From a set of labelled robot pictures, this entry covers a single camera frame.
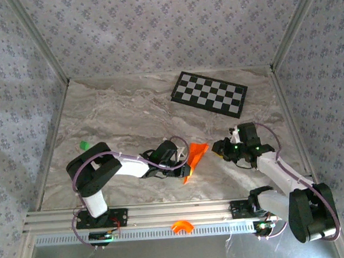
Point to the silver metal sheet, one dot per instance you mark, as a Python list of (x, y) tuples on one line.
[(179, 254)]

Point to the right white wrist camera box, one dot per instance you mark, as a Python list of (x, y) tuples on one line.
[(234, 134)]

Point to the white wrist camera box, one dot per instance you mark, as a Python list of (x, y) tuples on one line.
[(182, 152), (234, 134)]

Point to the black white checkerboard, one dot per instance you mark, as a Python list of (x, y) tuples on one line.
[(209, 94)]

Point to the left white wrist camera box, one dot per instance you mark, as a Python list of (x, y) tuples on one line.
[(182, 152)]

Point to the floral patterned cloth panel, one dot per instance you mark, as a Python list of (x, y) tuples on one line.
[(166, 30), (333, 95), (7, 115)]

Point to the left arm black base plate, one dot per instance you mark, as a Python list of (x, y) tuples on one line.
[(122, 217)]

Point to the orange curved plastic piece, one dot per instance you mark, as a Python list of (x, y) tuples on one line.
[(182, 225)]

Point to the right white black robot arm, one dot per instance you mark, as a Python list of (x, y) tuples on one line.
[(311, 214)]

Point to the aluminium table side rail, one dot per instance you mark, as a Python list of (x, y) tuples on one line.
[(57, 118), (281, 99)]

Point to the aluminium frame post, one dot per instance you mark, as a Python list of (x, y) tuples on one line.
[(297, 22), (38, 37)]

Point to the wide aluminium mounting rail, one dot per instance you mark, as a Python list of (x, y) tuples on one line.
[(177, 212)]

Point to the small green cube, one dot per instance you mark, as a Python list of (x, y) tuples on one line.
[(84, 145)]

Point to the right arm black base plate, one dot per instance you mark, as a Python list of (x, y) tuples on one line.
[(236, 209)]

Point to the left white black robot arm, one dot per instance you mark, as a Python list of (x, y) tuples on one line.
[(94, 174)]

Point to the orange paper sheet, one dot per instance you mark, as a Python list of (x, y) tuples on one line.
[(195, 155)]

